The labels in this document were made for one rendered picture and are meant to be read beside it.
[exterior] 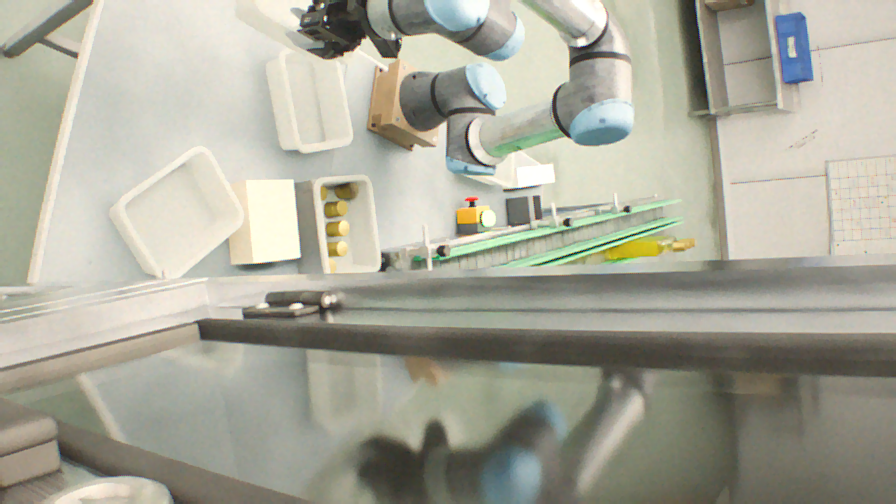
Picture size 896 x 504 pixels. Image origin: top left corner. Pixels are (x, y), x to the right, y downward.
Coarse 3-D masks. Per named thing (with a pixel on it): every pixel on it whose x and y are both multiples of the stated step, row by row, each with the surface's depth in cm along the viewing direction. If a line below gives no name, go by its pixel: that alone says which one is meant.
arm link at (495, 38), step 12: (492, 0) 90; (504, 0) 91; (492, 12) 89; (504, 12) 91; (480, 24) 88; (492, 24) 89; (504, 24) 91; (516, 24) 93; (480, 36) 89; (492, 36) 90; (504, 36) 92; (516, 36) 94; (468, 48) 92; (480, 48) 92; (492, 48) 92; (504, 48) 93; (516, 48) 95; (492, 60) 97; (504, 60) 97
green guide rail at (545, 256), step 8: (680, 216) 293; (648, 224) 273; (656, 224) 267; (616, 232) 249; (624, 232) 245; (632, 232) 246; (592, 240) 231; (600, 240) 225; (608, 240) 229; (560, 248) 215; (568, 248) 215; (576, 248) 209; (584, 248) 214; (536, 256) 201; (544, 256) 197; (552, 256) 197; (560, 256) 201; (504, 264) 189; (512, 264) 189; (520, 264) 184; (528, 264) 186
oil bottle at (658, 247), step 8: (640, 240) 245; (648, 240) 242; (656, 240) 238; (664, 240) 239; (616, 248) 247; (624, 248) 245; (632, 248) 243; (640, 248) 241; (648, 248) 240; (656, 248) 238; (664, 248) 237; (672, 248) 235; (680, 248) 234; (616, 256) 247; (624, 256) 245; (632, 256) 244; (640, 256) 242; (648, 256) 240; (656, 256) 239
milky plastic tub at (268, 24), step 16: (240, 0) 101; (256, 0) 97; (272, 0) 108; (288, 0) 111; (304, 0) 114; (240, 16) 102; (256, 16) 100; (272, 16) 99; (288, 16) 111; (272, 32) 105
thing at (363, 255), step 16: (336, 176) 148; (352, 176) 151; (368, 192) 156; (320, 208) 143; (352, 208) 159; (368, 208) 156; (320, 224) 143; (352, 224) 160; (368, 224) 157; (320, 240) 144; (336, 240) 157; (352, 240) 160; (368, 240) 158; (352, 256) 160; (368, 256) 158; (336, 272) 152; (352, 272) 151
